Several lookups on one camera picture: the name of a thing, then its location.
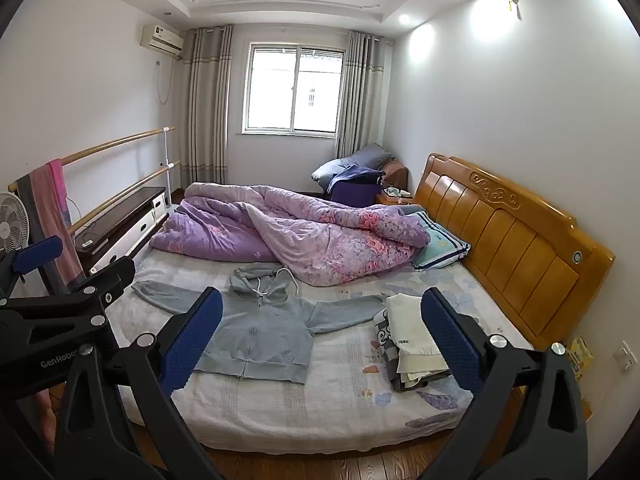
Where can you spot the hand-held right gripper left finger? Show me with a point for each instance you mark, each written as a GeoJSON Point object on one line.
{"type": "Point", "coordinates": [192, 340]}

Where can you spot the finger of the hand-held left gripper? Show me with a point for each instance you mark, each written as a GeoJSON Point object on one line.
{"type": "Point", "coordinates": [37, 255]}
{"type": "Point", "coordinates": [115, 275]}

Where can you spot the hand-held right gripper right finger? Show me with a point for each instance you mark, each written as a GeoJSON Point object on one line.
{"type": "Point", "coordinates": [452, 340]}

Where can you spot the grey zip hoodie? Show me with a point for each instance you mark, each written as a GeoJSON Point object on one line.
{"type": "Point", "coordinates": [270, 335]}

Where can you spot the stack of folded clothes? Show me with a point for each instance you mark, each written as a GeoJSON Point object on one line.
{"type": "Point", "coordinates": [382, 332]}

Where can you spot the white standing fan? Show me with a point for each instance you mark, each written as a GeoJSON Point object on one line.
{"type": "Point", "coordinates": [12, 225]}

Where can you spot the white folded garment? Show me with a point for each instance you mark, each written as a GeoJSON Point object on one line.
{"type": "Point", "coordinates": [410, 330]}

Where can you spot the pink striped towel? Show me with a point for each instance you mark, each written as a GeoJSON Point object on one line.
{"type": "Point", "coordinates": [50, 210]}

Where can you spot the dark topped low cabinet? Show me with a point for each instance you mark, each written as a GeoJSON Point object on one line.
{"type": "Point", "coordinates": [125, 210]}

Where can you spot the blue bordered pillow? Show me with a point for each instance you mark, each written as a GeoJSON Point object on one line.
{"type": "Point", "coordinates": [440, 247]}

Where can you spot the wooden headboard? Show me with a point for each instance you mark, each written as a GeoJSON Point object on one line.
{"type": "Point", "coordinates": [525, 240]}

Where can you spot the yellow packet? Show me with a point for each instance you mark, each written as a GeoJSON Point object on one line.
{"type": "Point", "coordinates": [580, 352]}

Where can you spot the bed with pale floral sheet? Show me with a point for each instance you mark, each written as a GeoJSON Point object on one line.
{"type": "Point", "coordinates": [325, 400]}

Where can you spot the wooden nightstand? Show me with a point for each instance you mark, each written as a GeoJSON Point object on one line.
{"type": "Point", "coordinates": [395, 200]}

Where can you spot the purple floral quilt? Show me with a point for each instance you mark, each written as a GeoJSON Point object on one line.
{"type": "Point", "coordinates": [300, 230]}

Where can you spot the dark purple blanket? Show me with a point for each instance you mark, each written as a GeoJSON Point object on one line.
{"type": "Point", "coordinates": [350, 190]}

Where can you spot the grey striped curtain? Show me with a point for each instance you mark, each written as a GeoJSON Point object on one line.
{"type": "Point", "coordinates": [205, 110]}
{"type": "Point", "coordinates": [360, 100]}

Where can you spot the white air conditioner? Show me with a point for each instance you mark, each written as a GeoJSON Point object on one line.
{"type": "Point", "coordinates": [160, 40]}

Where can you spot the white framed window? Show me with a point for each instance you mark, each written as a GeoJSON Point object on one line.
{"type": "Point", "coordinates": [295, 90]}

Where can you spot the round ceiling light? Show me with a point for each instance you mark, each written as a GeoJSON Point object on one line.
{"type": "Point", "coordinates": [404, 18]}

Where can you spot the wooden barre rail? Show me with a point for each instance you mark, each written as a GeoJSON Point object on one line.
{"type": "Point", "coordinates": [155, 133]}
{"type": "Point", "coordinates": [175, 164]}

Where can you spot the white barre post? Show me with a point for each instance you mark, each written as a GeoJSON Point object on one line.
{"type": "Point", "coordinates": [167, 150]}

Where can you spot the white wall socket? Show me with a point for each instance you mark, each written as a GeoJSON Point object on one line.
{"type": "Point", "coordinates": [622, 357]}

